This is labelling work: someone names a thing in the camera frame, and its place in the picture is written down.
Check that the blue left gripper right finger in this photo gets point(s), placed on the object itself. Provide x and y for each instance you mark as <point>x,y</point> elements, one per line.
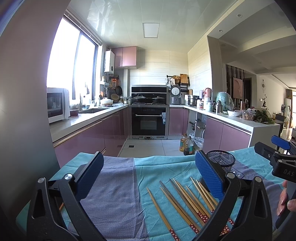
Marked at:
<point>280,142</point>

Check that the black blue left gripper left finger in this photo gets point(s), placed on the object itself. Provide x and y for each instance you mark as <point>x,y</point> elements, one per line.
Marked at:
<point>55,211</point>

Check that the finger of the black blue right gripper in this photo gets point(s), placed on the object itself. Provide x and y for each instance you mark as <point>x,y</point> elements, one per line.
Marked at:
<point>254,219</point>

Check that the kitchen window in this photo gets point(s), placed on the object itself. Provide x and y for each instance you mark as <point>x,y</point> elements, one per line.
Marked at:
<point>73,62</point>

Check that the person's hand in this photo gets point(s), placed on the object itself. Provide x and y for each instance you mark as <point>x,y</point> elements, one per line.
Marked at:
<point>284,203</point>

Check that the green potted plant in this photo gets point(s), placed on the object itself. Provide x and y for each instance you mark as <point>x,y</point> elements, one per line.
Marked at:
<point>262,116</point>

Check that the black mesh utensil holder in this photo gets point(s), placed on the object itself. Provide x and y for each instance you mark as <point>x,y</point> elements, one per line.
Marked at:
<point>223,158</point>

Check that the pink lower cabinets right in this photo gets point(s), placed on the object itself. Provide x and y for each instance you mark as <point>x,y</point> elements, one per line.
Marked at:
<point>221,132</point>

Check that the pink cabinets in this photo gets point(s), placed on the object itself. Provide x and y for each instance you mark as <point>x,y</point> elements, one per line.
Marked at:
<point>106,135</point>
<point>221,132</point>

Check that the teal desk fan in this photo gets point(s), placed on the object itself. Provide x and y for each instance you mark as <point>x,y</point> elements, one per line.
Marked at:
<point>226,101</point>

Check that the teal purple tablecloth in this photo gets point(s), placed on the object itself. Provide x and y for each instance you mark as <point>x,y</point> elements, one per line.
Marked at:
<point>120,207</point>

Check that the pink electric kettle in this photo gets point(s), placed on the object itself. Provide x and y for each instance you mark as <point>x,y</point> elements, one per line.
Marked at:
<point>208,93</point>

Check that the dark sauce bottle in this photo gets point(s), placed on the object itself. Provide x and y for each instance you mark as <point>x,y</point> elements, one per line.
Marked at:
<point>188,146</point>

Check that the pink lower cabinets left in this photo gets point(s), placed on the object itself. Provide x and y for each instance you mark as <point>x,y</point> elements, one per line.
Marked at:
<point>106,135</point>

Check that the steel stock pot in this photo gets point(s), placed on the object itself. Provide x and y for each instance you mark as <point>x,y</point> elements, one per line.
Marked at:
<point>192,100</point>

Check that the yellow cooking oil bottle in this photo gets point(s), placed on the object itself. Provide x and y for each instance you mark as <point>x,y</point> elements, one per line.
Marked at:
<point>183,142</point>

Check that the wooden cutting board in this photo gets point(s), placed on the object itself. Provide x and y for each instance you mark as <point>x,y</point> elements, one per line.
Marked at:
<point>184,79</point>

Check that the white microwave oven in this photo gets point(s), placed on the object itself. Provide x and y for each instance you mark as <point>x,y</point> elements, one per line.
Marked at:
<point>58,104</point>

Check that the grey rice cooker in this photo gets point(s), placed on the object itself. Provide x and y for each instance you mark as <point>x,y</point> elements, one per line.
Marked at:
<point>175,93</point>

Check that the black pan with lid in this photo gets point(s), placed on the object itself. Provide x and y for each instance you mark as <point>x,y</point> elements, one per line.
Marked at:
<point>158,100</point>

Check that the black built-in oven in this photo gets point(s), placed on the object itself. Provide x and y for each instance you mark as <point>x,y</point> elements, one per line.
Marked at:
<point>149,121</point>

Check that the black stove hood unit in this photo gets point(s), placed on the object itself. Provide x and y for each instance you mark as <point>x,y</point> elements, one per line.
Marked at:
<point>150,91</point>

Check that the black wok with lid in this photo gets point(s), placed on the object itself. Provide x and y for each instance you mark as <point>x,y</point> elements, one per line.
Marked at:
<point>139,98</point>

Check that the white water heater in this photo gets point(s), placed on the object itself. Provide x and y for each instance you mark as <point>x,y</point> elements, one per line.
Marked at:
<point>109,60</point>

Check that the square ceiling light panel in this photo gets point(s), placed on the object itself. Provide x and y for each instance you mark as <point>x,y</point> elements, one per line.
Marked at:
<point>151,30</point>

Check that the pink upper wall cabinet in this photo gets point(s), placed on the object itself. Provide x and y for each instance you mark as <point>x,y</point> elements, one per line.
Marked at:
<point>125,57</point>

